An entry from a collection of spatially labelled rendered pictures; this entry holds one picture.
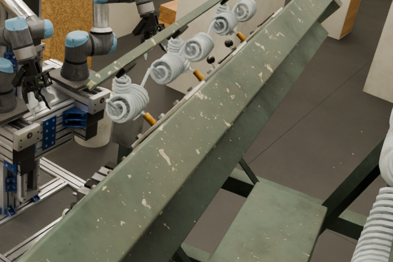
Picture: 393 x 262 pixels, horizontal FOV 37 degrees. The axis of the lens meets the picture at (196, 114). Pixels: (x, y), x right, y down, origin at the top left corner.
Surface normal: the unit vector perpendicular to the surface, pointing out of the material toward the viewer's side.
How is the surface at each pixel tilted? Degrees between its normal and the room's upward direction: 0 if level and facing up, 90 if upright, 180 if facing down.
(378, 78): 90
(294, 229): 0
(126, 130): 90
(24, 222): 0
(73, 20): 90
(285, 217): 0
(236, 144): 34
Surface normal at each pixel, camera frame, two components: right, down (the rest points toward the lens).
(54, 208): 0.15, -0.86
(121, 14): 0.83, 0.38
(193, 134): 0.63, -0.54
